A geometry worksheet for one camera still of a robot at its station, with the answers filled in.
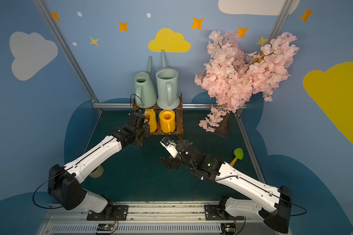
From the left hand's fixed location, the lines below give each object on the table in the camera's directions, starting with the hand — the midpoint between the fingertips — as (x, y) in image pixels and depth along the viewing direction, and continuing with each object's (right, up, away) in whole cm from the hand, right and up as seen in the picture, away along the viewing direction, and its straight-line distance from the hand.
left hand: (145, 124), depth 83 cm
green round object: (+60, -20, +12) cm, 64 cm away
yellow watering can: (+13, +2, -1) cm, 13 cm away
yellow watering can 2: (+3, +6, +1) cm, 7 cm away
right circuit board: (+44, -53, -11) cm, 70 cm away
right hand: (+16, -12, -13) cm, 24 cm away
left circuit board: (-17, -52, -11) cm, 56 cm away
